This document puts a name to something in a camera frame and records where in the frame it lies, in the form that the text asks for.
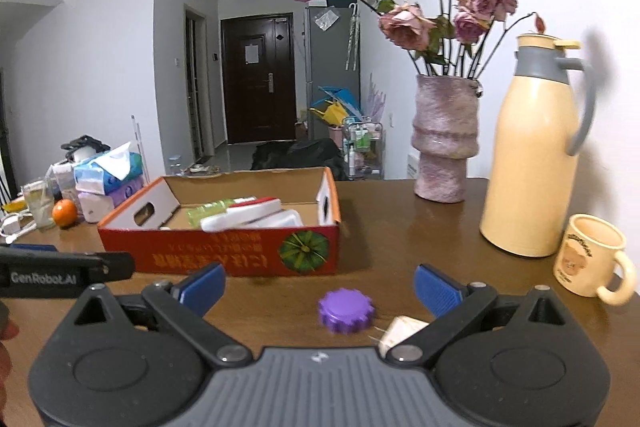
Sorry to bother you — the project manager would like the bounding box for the wire storage cart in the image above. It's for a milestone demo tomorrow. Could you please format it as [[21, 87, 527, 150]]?
[[342, 117, 384, 181]]

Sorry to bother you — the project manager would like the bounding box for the green spray bottle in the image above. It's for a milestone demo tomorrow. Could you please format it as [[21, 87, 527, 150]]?
[[186, 196, 256, 229]]

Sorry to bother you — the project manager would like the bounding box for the black cloth covered chair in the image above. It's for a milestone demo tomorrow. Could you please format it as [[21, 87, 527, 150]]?
[[250, 139, 348, 181]]

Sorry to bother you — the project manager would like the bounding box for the grey refrigerator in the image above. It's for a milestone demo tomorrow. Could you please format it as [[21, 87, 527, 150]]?
[[305, 0, 361, 140]]

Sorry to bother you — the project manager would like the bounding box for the red cardboard box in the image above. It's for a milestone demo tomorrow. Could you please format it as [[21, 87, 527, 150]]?
[[98, 167, 341, 277]]

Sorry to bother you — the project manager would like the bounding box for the orange fruit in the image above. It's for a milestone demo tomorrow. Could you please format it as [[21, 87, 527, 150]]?
[[51, 198, 78, 229]]

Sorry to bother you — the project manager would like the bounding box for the yellow bear mug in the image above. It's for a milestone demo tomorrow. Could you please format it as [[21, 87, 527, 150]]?
[[553, 213, 638, 306]]

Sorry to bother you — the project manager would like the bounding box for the blue tissue pack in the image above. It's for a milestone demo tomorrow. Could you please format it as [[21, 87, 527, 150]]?
[[74, 142, 143, 195]]

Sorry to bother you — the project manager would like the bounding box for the white board on wall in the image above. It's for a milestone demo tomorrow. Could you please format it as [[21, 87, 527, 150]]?
[[407, 153, 419, 179]]

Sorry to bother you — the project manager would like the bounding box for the person left hand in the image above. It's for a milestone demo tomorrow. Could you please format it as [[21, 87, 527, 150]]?
[[0, 305, 20, 413]]

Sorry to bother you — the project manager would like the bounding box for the yellow blue bags pile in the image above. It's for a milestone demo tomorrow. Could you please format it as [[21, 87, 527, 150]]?
[[309, 87, 363, 127]]

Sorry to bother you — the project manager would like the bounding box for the clear glass cup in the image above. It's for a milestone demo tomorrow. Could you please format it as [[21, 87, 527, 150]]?
[[22, 179, 54, 230]]

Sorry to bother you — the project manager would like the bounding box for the pink ceramic vase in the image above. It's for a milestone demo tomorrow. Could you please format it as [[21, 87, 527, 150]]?
[[411, 75, 480, 204]]

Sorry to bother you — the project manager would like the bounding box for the small pink white cube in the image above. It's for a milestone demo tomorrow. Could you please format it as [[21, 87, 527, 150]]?
[[378, 315, 428, 358]]

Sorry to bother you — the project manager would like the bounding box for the white charger with cable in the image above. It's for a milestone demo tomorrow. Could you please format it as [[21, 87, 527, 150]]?
[[0, 211, 36, 245]]

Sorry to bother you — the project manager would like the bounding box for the purple gear lid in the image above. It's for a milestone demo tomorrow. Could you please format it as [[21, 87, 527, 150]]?
[[318, 288, 375, 334]]

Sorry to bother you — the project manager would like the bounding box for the purple tissue pack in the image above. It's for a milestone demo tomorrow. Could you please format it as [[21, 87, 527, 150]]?
[[78, 176, 144, 223]]

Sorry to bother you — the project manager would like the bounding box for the black device on container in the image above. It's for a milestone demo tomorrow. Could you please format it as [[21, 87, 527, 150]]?
[[61, 134, 111, 164]]

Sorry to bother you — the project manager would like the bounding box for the white red lint brush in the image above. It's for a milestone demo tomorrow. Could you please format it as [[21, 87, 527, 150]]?
[[201, 197, 282, 233]]

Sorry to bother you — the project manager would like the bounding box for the clear food container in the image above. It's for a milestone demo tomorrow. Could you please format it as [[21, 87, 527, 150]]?
[[47, 160, 82, 220]]

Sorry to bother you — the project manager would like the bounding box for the white plastic box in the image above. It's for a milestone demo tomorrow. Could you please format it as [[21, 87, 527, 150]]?
[[243, 209, 304, 229]]

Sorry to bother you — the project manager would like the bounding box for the yellow thermos jug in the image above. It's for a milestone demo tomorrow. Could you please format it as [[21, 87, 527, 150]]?
[[480, 34, 597, 258]]

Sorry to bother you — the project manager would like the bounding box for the dark entrance door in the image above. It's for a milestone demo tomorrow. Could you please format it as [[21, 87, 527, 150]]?
[[221, 13, 296, 144]]

